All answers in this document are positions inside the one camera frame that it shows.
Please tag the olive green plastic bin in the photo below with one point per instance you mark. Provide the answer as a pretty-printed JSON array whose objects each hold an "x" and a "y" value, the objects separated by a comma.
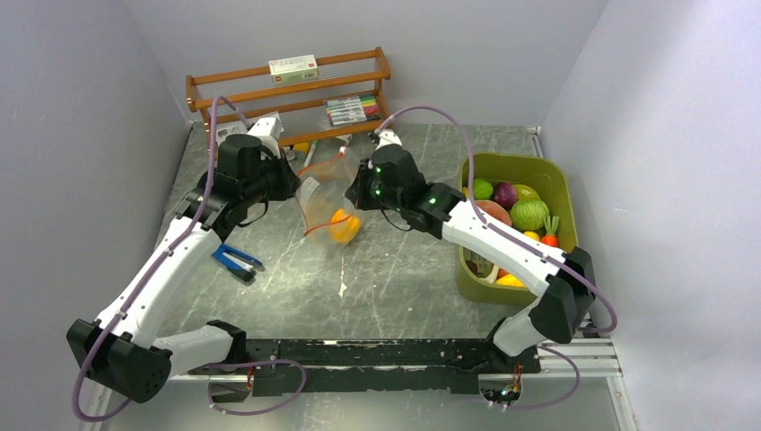
[{"x": 548, "y": 180}]

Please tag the pink toy watermelon slice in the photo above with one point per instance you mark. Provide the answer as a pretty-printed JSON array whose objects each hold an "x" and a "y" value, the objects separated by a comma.
[{"x": 495, "y": 210}]

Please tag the green capped white marker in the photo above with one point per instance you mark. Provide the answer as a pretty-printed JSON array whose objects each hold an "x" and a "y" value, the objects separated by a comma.
[{"x": 310, "y": 154}]

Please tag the orange toy carrot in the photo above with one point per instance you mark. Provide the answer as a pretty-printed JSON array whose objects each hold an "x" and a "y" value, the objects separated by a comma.
[{"x": 551, "y": 226}]

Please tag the blue black stapler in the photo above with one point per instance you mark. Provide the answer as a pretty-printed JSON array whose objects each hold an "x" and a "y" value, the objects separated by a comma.
[{"x": 238, "y": 263}]

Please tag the yellow toy mango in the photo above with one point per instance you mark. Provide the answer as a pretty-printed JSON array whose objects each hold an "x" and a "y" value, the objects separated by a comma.
[{"x": 509, "y": 280}]

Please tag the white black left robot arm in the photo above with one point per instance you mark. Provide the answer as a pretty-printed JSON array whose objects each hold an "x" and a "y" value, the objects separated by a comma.
[{"x": 121, "y": 349}]

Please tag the green toy lime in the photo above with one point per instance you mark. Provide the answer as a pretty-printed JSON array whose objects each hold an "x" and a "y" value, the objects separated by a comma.
[{"x": 482, "y": 189}]

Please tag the clear zip bag orange zipper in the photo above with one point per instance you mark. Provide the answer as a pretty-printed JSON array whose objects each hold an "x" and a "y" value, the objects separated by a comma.
[{"x": 322, "y": 192}]

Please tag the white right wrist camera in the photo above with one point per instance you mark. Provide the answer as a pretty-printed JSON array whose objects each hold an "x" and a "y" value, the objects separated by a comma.
[{"x": 386, "y": 137}]

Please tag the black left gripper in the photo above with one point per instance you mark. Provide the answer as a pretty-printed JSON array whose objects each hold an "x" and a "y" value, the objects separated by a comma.
[{"x": 290, "y": 181}]

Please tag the white toy mushroom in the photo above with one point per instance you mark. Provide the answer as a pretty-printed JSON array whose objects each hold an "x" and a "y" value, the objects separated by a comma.
[{"x": 492, "y": 275}]

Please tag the green white box top shelf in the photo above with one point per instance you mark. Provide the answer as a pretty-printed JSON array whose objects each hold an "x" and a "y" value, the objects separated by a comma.
[{"x": 293, "y": 70}]

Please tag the wooden three-tier shelf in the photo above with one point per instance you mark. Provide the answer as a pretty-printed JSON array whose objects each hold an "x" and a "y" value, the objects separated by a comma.
[{"x": 300, "y": 105}]

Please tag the coloured marker pen pack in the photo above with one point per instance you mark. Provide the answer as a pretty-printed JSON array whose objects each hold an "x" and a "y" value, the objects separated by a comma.
[{"x": 352, "y": 109}]

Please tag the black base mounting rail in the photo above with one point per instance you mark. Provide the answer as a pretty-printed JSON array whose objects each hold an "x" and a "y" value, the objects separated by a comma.
[{"x": 280, "y": 366}]

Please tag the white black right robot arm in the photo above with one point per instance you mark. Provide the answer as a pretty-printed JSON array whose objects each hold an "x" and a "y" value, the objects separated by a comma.
[{"x": 555, "y": 277}]

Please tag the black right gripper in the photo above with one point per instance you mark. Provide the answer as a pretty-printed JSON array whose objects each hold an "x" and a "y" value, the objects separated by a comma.
[{"x": 358, "y": 197}]

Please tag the orange toy bell pepper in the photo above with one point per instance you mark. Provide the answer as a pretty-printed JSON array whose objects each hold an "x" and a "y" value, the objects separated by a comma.
[{"x": 344, "y": 227}]

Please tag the purple toy onion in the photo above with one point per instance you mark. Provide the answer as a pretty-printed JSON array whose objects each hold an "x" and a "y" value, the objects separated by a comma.
[{"x": 505, "y": 195}]

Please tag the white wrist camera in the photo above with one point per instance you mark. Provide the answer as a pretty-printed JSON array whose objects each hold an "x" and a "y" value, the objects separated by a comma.
[
  {"x": 386, "y": 137},
  {"x": 268, "y": 130}
]

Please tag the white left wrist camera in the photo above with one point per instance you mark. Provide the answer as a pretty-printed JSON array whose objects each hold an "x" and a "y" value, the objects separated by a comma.
[{"x": 268, "y": 130}]

